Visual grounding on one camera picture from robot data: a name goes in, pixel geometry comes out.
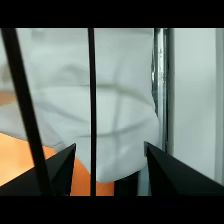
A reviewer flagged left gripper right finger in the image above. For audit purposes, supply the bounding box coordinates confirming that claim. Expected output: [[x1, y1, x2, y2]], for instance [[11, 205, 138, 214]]
[[143, 141, 224, 197]]

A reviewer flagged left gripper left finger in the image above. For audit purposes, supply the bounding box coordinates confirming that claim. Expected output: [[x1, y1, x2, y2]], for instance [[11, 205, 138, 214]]
[[0, 143, 77, 197]]

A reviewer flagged white long-sleeved shirt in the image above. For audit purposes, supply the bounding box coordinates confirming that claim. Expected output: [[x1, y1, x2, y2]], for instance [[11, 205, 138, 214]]
[[0, 27, 162, 185]]

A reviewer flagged silver frame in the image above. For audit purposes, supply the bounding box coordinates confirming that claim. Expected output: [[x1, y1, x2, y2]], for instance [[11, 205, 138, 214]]
[[150, 27, 176, 155]]

